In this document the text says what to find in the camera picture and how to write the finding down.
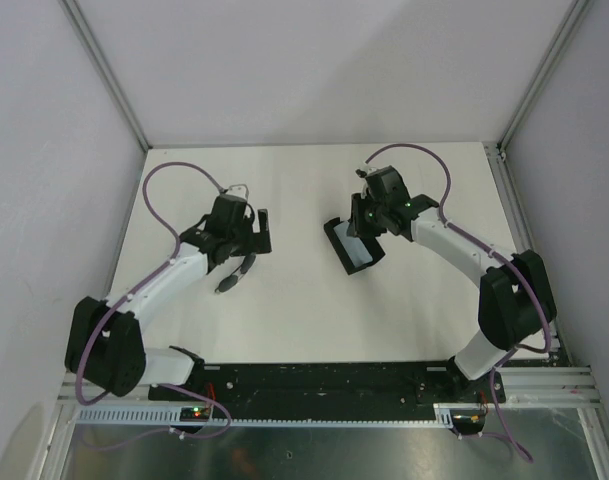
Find black glasses case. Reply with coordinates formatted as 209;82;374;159
323;217;385;275

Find light blue cleaning cloth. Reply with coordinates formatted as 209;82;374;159
333;222;373;269

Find dark aviator sunglasses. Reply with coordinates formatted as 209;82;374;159
215;253;256;294

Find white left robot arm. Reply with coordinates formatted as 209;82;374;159
64;193;272;400

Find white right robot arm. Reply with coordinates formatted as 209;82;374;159
333;166;556;401

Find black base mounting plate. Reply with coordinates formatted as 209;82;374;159
148;358;508;406

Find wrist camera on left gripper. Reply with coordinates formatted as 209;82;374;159
226;183;250;200

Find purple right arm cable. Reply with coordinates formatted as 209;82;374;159
363;143;553;461

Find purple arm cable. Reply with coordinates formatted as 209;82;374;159
76;162;233;454
363;143;553;461

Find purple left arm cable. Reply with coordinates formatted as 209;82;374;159
76;162;233;454

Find aluminium frame rail right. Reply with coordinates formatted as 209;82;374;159
481;140;568;361

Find white slotted cable duct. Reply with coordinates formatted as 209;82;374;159
77;403;489;429

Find aluminium frame post left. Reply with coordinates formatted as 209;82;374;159
59;0;151;153

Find aluminium frame post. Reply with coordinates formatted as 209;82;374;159
496;0;595;152
59;0;151;153

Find aluminium frame post right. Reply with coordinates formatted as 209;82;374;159
496;0;595;152

